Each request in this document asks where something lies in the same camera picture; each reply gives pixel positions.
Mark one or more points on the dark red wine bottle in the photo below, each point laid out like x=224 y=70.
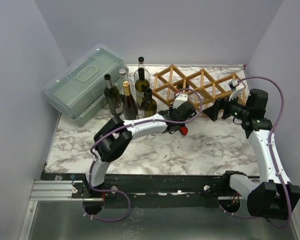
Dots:
x=130 y=109

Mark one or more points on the green plastic toolbox clear lid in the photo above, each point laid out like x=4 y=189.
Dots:
x=78 y=92

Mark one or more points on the green bottle white label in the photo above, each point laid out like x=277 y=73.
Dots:
x=148 y=105

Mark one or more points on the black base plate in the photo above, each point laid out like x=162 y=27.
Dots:
x=121 y=200

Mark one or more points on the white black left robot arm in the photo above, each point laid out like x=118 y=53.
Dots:
x=114 y=137

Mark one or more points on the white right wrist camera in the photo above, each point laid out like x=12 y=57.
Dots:
x=237 y=88

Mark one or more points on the green wine bottle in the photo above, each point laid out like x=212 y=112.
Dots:
x=141 y=84

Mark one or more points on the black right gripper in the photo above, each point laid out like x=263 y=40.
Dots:
x=223 y=108

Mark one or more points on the green bottle Italia label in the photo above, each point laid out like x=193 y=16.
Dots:
x=113 y=97

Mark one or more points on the aluminium rail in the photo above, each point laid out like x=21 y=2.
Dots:
x=47 y=191

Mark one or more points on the wooden wine rack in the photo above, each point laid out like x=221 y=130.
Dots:
x=210 y=83

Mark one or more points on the clear flask bottle black cap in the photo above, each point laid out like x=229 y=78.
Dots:
x=141 y=64

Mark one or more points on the red black corkscrew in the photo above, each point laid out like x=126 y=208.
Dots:
x=183 y=130

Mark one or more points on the clear glass bottle blue cap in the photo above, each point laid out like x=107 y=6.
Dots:
x=123 y=77

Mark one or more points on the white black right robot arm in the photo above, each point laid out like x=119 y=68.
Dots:
x=265 y=150

